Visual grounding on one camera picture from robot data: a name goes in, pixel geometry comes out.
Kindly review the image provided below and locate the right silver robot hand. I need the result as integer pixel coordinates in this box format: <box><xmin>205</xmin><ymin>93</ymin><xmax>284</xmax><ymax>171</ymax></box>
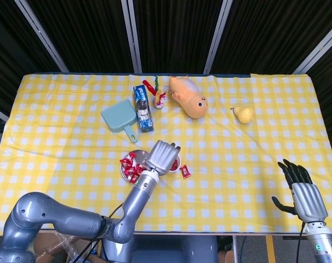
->
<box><xmin>271</xmin><ymin>159</ymin><xmax>329</xmax><ymax>224</ymax></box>

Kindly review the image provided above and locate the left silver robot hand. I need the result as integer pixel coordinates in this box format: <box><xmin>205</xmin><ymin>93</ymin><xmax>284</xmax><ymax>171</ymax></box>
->
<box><xmin>145</xmin><ymin>140</ymin><xmax>182</xmax><ymax>176</ymax></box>

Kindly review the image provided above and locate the white paper cup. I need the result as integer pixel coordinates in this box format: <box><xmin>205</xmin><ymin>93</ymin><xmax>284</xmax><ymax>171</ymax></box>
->
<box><xmin>168</xmin><ymin>155</ymin><xmax>182</xmax><ymax>173</ymax></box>

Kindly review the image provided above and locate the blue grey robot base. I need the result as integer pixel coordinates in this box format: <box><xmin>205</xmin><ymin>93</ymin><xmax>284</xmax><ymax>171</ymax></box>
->
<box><xmin>101</xmin><ymin>235</ymin><xmax>219</xmax><ymax>263</ymax></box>

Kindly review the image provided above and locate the round steel plate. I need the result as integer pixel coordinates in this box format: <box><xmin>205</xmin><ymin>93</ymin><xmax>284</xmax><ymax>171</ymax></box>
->
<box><xmin>119</xmin><ymin>149</ymin><xmax>153</xmax><ymax>184</ymax></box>

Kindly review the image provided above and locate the blue cookie package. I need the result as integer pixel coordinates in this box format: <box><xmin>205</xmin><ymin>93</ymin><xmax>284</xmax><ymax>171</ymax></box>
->
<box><xmin>132</xmin><ymin>84</ymin><xmax>155</xmax><ymax>134</ymax></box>

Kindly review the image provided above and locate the small colourful toy figure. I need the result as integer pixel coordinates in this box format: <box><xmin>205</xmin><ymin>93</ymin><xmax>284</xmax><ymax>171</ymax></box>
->
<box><xmin>142</xmin><ymin>75</ymin><xmax>167</xmax><ymax>110</ymax></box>

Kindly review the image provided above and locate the yellow tape strip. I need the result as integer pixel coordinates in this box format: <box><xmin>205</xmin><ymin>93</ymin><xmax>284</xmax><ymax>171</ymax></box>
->
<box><xmin>265</xmin><ymin>235</ymin><xmax>275</xmax><ymax>263</ymax></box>

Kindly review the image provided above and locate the yellow white checked tablecloth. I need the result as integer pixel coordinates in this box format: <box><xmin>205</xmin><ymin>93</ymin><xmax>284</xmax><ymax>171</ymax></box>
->
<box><xmin>0</xmin><ymin>72</ymin><xmax>332</xmax><ymax>235</ymax></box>

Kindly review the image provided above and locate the orange plush animal toy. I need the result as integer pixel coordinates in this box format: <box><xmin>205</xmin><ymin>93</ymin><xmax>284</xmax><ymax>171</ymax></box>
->
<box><xmin>168</xmin><ymin>76</ymin><xmax>209</xmax><ymax>119</ymax></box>

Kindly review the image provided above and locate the yellow pear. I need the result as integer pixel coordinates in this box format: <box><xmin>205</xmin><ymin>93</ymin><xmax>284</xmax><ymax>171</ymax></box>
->
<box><xmin>230</xmin><ymin>105</ymin><xmax>255</xmax><ymax>124</ymax></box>

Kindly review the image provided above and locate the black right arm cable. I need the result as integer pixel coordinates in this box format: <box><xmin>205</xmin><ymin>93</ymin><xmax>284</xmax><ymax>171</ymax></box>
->
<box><xmin>296</xmin><ymin>222</ymin><xmax>306</xmax><ymax>263</ymax></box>

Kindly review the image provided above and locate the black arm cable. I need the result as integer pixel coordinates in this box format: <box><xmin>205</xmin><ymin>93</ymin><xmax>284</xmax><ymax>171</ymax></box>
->
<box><xmin>79</xmin><ymin>203</ymin><xmax>127</xmax><ymax>263</ymax></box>
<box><xmin>296</xmin><ymin>222</ymin><xmax>306</xmax><ymax>263</ymax></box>

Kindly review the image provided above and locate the teal plastic pan with handle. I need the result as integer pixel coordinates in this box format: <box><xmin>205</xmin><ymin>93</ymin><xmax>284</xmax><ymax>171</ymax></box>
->
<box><xmin>100</xmin><ymin>99</ymin><xmax>139</xmax><ymax>144</ymax></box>

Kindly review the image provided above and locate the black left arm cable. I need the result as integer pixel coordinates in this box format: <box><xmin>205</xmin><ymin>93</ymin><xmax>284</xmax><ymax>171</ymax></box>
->
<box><xmin>79</xmin><ymin>203</ymin><xmax>127</xmax><ymax>263</ymax></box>

